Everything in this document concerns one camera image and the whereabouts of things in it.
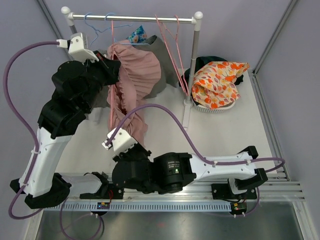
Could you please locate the grey skirt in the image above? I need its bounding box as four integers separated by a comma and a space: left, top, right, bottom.
93, 34, 179, 111

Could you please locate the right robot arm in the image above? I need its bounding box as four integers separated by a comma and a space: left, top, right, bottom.
112, 143, 268, 198

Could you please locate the white slotted cable duct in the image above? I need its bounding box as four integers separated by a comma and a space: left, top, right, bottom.
46, 201, 231, 212

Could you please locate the silver clothes rack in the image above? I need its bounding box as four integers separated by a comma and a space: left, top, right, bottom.
69, 11, 203, 130

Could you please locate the aluminium frame post left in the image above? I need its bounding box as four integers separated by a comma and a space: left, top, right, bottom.
36, 0, 82, 76

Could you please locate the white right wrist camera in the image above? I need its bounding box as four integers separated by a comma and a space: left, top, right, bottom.
102, 128, 138, 155

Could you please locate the orange floral skirt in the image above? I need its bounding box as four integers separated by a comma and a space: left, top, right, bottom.
191, 61, 250, 109

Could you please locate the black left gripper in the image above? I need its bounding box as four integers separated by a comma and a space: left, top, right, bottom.
79, 50, 121, 111

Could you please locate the blue wire hanger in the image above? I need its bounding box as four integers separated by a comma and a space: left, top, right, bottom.
109, 22, 150, 46
83, 12, 110, 47

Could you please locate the white perforated plastic basket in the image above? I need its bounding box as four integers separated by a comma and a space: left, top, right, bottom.
191, 97, 235, 114

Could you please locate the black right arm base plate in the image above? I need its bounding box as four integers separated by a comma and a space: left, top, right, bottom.
211, 183, 258, 202

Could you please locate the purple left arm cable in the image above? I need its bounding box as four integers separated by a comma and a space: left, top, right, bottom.
5, 41, 105, 240

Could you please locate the dark green plaid skirt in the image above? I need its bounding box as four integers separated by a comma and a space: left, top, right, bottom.
181, 56, 244, 86

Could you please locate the aluminium frame post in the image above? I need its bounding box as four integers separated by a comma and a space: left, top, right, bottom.
36, 0, 82, 76
251, 0, 301, 76

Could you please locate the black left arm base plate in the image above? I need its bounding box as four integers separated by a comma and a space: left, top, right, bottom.
79, 182, 124, 200

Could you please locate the blue floral garment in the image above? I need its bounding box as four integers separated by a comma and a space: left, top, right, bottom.
126, 25, 148, 45

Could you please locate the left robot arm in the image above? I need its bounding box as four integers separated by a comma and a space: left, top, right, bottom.
10, 51, 121, 210

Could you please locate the aluminium frame post right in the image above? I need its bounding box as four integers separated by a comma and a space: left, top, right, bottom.
251, 0, 301, 76

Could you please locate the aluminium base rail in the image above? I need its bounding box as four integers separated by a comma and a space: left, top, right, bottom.
33, 173, 306, 202

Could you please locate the pink pleated skirt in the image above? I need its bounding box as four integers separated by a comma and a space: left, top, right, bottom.
106, 43, 161, 129

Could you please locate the pink hanger of floral skirt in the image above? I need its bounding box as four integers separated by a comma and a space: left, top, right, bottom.
154, 14, 185, 94

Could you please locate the pink wire hanger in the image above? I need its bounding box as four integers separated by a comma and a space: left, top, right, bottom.
174, 15, 189, 96

